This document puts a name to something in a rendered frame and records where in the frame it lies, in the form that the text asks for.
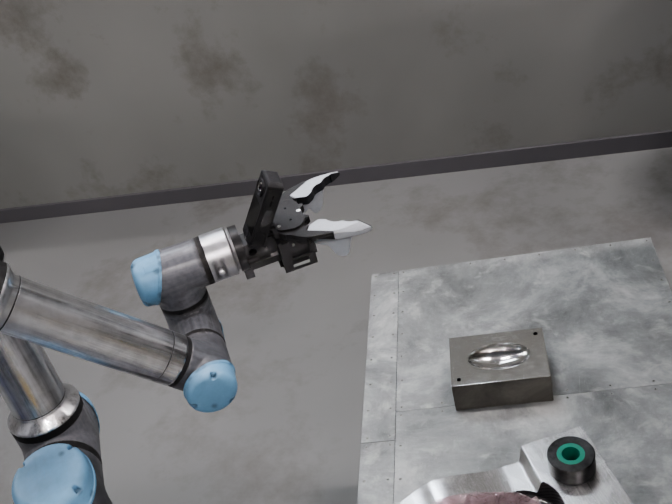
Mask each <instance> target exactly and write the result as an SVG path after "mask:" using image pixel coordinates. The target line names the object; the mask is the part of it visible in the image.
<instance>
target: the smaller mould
mask: <svg viewBox="0 0 672 504"><path fill-rule="evenodd" d="M449 350H450V370H451V387H452V393H453V398H454V403H455V408H456V410H465V409H475V408H485V407H494V406H504V405H514V404H524V403H534V402H544V401H553V400H554V399H553V390H552V381H551V373H550V368H549V363H548V357H547V352H546V346H545V341H544V335H543V330H542V328H533V329H524V330H516V331H507V332H499V333H490V334H482V335H473V336H465V337H456V338H449Z"/></svg>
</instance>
